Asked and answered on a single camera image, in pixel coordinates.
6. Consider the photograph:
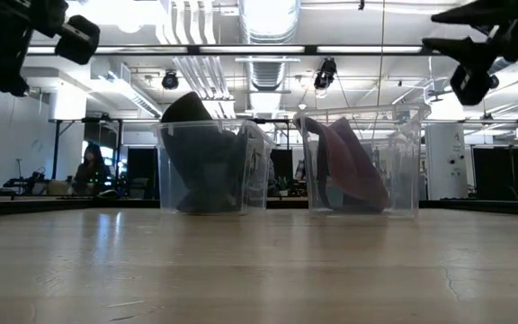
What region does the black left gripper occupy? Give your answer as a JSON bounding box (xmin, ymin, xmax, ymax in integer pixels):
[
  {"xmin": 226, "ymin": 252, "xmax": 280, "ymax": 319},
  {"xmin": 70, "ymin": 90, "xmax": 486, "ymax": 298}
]
[{"xmin": 0, "ymin": 0, "xmax": 69, "ymax": 98}]

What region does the red cap hat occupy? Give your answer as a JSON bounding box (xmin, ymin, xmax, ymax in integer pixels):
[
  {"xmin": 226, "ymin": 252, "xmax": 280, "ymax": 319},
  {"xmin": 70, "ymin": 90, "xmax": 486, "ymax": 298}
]
[{"xmin": 295, "ymin": 116, "xmax": 390, "ymax": 214}]

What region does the dark grey cap hat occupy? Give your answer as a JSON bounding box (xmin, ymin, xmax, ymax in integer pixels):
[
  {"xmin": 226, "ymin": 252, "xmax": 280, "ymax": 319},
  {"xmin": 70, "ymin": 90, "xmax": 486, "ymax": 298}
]
[{"xmin": 159, "ymin": 91, "xmax": 249, "ymax": 215}]

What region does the white pillar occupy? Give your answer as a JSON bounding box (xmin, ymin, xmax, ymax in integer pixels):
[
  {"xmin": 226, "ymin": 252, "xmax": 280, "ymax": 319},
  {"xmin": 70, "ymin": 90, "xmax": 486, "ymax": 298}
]
[{"xmin": 424, "ymin": 121, "xmax": 469, "ymax": 201}]

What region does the clear plastic bin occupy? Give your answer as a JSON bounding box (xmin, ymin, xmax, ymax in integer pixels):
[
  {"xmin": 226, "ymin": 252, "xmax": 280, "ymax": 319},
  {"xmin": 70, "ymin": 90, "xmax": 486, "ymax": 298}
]
[
  {"xmin": 150, "ymin": 118, "xmax": 276, "ymax": 216},
  {"xmin": 291, "ymin": 103, "xmax": 433, "ymax": 221}
]

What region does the person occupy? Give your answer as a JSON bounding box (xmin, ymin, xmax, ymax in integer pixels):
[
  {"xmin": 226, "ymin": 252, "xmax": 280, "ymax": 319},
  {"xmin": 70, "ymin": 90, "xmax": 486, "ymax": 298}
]
[{"xmin": 71, "ymin": 142, "xmax": 112, "ymax": 197}]

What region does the black ceiling spotlight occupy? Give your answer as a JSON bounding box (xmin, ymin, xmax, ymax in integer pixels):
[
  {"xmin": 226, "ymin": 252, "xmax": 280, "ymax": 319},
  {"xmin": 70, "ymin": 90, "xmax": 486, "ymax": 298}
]
[{"xmin": 160, "ymin": 70, "xmax": 181, "ymax": 91}]

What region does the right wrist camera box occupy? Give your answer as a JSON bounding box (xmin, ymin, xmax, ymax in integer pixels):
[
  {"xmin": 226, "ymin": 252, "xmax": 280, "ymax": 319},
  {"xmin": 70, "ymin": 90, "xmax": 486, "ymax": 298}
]
[{"xmin": 449, "ymin": 64, "xmax": 501, "ymax": 107}]

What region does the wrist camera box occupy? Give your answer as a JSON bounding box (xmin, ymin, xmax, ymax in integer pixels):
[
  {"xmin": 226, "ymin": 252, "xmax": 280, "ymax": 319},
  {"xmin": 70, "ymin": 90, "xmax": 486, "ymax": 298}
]
[
  {"xmin": 54, "ymin": 14, "xmax": 102, "ymax": 66},
  {"xmin": 449, "ymin": 64, "xmax": 501, "ymax": 107}
]

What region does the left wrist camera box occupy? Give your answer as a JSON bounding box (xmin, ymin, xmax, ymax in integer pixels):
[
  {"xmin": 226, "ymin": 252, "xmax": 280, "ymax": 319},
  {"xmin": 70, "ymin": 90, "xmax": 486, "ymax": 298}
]
[{"xmin": 54, "ymin": 14, "xmax": 102, "ymax": 66}]

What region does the black workstation frame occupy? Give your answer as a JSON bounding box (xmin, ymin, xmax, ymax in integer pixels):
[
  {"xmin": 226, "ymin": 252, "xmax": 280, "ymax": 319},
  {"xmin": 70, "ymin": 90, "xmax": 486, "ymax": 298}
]
[{"xmin": 48, "ymin": 116, "xmax": 126, "ymax": 199}]

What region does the black hanging camera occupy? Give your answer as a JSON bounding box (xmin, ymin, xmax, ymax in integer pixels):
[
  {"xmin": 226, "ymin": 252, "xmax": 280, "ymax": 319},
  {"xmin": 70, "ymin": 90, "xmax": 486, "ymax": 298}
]
[{"xmin": 313, "ymin": 57, "xmax": 338, "ymax": 91}]

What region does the silver ventilation duct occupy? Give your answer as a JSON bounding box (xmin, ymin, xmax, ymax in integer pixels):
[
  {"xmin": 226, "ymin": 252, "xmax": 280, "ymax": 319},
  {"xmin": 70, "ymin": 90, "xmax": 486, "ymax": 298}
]
[{"xmin": 237, "ymin": 0, "xmax": 301, "ymax": 92}]

